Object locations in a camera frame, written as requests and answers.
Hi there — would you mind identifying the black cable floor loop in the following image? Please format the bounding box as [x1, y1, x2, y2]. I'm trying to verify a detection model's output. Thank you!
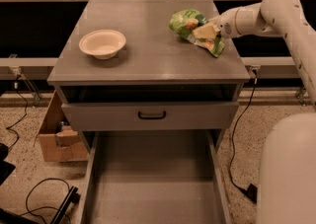
[21, 178, 71, 224]

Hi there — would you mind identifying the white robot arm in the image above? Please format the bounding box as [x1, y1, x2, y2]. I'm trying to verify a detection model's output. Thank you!
[193, 0, 316, 224]

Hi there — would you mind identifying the black power adapter brick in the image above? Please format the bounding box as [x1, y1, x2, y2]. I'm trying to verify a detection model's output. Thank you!
[246, 184, 258, 203]

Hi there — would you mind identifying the black stand leg left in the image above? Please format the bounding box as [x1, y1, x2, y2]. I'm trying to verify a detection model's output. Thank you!
[50, 187, 80, 224]

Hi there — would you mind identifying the green rice chip bag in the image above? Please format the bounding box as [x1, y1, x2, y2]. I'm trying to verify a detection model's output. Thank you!
[169, 9, 225, 57]

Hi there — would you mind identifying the black cable left wall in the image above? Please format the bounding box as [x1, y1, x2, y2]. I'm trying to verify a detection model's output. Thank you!
[5, 75, 30, 150]

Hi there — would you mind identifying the grey drawer cabinet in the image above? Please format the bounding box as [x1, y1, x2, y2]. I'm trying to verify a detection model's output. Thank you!
[46, 0, 251, 152]

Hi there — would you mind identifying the black power cable right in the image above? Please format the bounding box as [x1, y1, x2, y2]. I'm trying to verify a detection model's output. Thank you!
[228, 69, 259, 196]

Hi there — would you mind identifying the black object left edge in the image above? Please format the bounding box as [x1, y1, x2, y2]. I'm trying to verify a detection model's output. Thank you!
[0, 143, 15, 186]

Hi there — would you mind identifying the open grey middle drawer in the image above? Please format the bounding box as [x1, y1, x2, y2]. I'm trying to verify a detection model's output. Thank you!
[76, 130, 232, 224]

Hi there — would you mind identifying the brown cardboard box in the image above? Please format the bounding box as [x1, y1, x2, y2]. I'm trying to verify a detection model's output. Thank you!
[38, 93, 89, 162]

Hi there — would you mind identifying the white paper bowl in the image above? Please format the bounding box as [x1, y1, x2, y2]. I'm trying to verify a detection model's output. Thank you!
[79, 30, 126, 59]

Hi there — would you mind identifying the grey upper drawer black handle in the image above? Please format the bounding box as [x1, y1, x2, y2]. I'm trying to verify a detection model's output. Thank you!
[61, 102, 239, 131]

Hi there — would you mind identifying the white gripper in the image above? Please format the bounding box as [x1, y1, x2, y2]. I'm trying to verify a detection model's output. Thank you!
[193, 8, 238, 39]

